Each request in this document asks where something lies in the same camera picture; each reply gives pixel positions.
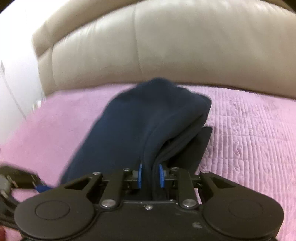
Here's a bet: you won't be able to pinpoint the navy white-striped track pants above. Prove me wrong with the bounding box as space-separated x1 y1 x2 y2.
61 78 212 200

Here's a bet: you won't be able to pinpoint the person's left hand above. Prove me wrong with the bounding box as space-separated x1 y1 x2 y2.
0 226 6 241

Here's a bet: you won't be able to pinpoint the white wardrobe doors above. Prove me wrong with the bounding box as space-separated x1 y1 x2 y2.
0 14 45 144

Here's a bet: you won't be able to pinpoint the pink quilted bedspread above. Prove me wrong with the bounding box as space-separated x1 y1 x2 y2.
1 84 295 240

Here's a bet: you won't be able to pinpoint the beige leather headboard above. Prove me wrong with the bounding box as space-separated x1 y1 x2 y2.
33 1 295 98

